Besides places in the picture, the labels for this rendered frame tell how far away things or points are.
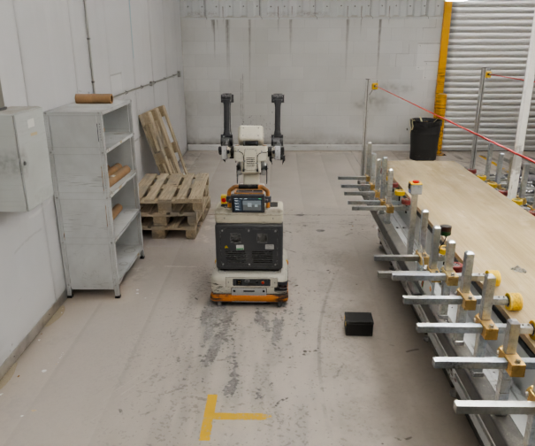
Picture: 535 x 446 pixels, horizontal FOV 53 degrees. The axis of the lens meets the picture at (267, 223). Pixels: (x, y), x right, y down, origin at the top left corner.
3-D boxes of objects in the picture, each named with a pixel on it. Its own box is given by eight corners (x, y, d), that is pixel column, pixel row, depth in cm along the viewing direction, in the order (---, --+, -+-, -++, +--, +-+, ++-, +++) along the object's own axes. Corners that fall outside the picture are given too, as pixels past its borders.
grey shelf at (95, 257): (67, 298, 454) (42, 111, 403) (100, 257, 539) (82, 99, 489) (119, 298, 453) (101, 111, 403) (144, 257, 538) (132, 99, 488)
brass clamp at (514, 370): (508, 377, 192) (510, 365, 190) (493, 356, 205) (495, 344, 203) (525, 377, 192) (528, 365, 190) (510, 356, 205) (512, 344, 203)
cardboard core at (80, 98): (73, 94, 450) (110, 94, 449) (77, 93, 458) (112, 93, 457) (75, 103, 453) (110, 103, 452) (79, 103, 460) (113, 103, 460)
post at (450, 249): (439, 327, 279) (448, 241, 263) (437, 324, 282) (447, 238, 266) (446, 327, 278) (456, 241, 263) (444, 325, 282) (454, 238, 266)
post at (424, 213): (416, 286, 326) (423, 211, 310) (414, 283, 329) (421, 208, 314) (421, 286, 326) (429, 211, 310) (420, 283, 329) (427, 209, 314)
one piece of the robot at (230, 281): (277, 288, 429) (277, 278, 426) (225, 287, 430) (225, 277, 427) (277, 286, 431) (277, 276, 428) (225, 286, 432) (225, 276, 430)
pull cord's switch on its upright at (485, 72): (470, 183, 535) (485, 67, 500) (466, 179, 549) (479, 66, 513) (479, 183, 535) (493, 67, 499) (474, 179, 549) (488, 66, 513)
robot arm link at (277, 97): (271, 92, 448) (283, 92, 448) (271, 93, 462) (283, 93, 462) (271, 146, 455) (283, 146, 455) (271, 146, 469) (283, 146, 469)
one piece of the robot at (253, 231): (283, 285, 437) (283, 186, 410) (216, 284, 438) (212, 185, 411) (283, 268, 468) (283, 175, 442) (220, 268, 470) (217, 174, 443)
